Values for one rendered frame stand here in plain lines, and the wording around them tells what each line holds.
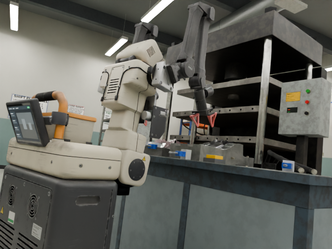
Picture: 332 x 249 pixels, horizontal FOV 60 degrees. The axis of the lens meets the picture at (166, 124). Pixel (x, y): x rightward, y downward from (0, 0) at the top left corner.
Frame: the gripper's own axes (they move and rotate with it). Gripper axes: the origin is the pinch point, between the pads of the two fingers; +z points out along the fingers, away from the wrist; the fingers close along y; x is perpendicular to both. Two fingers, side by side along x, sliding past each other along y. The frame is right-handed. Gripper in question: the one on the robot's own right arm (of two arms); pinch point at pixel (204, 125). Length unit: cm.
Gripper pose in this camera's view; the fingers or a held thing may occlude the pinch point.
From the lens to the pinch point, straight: 159.7
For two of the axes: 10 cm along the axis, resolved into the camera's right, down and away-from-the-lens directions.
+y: -7.3, -0.1, 6.9
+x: -6.6, 3.0, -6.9
